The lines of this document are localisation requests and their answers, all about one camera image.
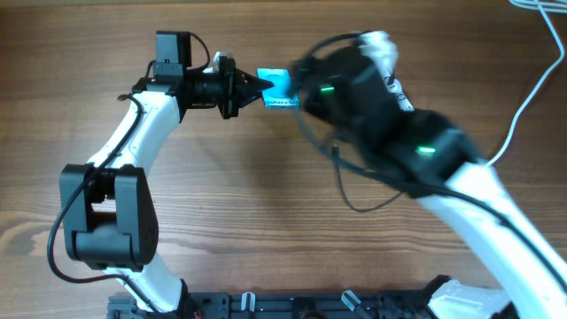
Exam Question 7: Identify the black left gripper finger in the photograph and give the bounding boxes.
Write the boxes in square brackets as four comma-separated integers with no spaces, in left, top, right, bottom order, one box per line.
[235,68,274,89]
[234,87,262,110]

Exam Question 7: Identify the blue-screen Galaxy S25 smartphone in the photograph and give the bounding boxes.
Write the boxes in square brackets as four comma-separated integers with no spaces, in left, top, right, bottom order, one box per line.
[257,68,300,110]

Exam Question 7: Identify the white power strip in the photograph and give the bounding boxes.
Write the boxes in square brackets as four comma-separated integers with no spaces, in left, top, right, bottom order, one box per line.
[358,31,414,112]

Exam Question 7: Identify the black USB-C charging cable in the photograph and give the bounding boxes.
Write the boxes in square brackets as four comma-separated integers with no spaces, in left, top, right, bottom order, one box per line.
[291,110,404,214]

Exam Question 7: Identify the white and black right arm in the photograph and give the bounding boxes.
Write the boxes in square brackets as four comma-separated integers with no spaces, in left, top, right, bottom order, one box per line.
[289,41,566,318]

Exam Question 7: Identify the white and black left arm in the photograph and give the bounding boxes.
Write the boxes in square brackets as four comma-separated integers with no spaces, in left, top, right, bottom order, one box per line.
[47,31,273,318]

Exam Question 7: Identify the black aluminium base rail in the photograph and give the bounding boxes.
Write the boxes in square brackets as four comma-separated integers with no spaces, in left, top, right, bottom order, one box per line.
[106,291,434,319]

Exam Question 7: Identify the white power strip cord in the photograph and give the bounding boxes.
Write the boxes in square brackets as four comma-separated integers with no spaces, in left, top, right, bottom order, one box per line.
[485,0,567,167]

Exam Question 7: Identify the white cables at corner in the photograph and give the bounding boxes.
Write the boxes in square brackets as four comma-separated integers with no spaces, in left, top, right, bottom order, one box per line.
[508,0,567,14]

